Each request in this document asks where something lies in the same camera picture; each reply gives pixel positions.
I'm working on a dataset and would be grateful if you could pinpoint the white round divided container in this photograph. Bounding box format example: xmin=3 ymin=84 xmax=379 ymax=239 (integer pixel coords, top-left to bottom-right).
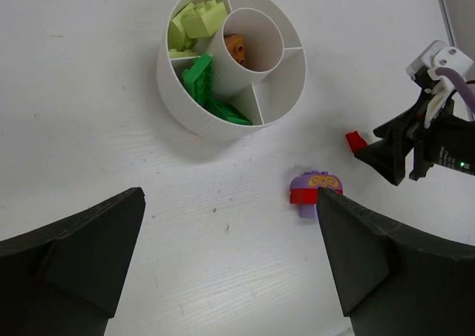
xmin=157 ymin=0 xmax=307 ymax=140

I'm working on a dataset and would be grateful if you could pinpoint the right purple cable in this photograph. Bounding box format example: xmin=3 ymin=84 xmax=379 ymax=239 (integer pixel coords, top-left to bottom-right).
xmin=436 ymin=67 xmax=475 ymax=114

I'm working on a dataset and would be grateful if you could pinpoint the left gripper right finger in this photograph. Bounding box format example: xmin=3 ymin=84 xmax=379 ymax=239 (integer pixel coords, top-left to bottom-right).
xmin=317 ymin=188 xmax=474 ymax=335

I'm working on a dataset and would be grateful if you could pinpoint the dark green lego brick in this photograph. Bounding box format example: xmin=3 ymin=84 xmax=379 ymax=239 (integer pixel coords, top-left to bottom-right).
xmin=204 ymin=98 xmax=253 ymax=125

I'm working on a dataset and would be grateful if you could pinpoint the small red lego piece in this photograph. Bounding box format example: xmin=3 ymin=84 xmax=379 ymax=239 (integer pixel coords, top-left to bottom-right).
xmin=345 ymin=131 xmax=368 ymax=154

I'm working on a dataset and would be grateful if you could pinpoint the red pink lego figure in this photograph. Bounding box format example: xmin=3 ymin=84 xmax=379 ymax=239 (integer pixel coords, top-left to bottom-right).
xmin=289 ymin=171 xmax=344 ymax=220

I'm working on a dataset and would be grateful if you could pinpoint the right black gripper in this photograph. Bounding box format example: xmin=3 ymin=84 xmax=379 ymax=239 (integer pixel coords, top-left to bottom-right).
xmin=353 ymin=87 xmax=475 ymax=186

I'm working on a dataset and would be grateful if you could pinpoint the green lego plate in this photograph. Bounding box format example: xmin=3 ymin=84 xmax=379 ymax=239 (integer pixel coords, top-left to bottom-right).
xmin=182 ymin=54 xmax=213 ymax=107

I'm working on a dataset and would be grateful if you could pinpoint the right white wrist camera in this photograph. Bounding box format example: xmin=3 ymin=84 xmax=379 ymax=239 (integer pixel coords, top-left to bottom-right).
xmin=406 ymin=40 xmax=474 ymax=128

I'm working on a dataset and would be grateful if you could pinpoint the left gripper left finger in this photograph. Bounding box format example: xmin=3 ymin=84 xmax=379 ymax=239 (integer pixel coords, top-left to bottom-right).
xmin=1 ymin=187 xmax=145 ymax=335

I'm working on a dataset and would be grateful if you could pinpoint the brown lego plate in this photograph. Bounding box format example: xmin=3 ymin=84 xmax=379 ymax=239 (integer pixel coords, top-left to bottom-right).
xmin=223 ymin=33 xmax=246 ymax=67

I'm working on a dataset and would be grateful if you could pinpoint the lime green lego brick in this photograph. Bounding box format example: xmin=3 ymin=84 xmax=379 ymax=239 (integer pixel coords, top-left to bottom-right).
xmin=168 ymin=2 xmax=197 ymax=51
xmin=168 ymin=49 xmax=198 ymax=59
xmin=181 ymin=0 xmax=228 ymax=39

